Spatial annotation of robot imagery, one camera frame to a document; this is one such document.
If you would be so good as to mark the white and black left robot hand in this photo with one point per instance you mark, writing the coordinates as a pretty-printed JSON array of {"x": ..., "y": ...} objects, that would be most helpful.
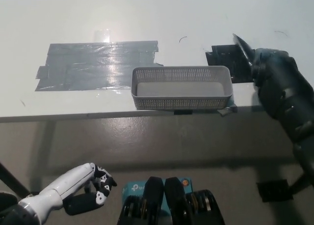
[{"x": 66, "y": 183}]

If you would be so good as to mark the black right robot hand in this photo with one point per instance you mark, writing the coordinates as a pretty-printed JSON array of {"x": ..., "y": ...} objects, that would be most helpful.
[{"x": 282, "y": 87}]

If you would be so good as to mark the black tape patch on desk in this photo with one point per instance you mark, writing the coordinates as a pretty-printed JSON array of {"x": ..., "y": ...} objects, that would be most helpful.
[{"x": 225, "y": 63}]

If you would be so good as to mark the black robot torso blocks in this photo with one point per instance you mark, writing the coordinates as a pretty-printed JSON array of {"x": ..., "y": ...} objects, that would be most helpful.
[{"x": 174, "y": 198}]

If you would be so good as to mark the grey table leg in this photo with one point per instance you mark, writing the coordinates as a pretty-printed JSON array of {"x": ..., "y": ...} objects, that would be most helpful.
[{"x": 47, "y": 141}]

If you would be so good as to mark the small grey tape piece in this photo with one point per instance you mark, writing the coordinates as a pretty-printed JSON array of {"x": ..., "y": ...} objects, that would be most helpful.
[{"x": 227, "y": 110}]

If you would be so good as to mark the teal cardboard router box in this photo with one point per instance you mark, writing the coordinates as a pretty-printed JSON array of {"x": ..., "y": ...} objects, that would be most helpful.
[{"x": 133, "y": 188}]

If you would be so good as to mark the grey perforated plastic basket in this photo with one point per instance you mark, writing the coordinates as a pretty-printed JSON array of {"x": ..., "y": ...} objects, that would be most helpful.
[{"x": 181, "y": 102}]

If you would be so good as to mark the small black tape strip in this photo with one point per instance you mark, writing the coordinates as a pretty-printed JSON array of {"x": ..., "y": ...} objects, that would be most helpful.
[{"x": 182, "y": 112}]

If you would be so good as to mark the black floor tape patch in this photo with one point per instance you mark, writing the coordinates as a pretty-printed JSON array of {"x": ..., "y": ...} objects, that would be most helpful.
[{"x": 272, "y": 190}]

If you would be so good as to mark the black metal frame leg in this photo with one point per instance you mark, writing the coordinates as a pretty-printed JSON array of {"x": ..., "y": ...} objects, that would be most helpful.
[
  {"x": 12, "y": 179},
  {"x": 298, "y": 184}
]

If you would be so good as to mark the large grey duct tape patch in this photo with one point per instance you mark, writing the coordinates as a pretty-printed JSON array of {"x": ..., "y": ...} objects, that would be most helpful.
[{"x": 83, "y": 67}]

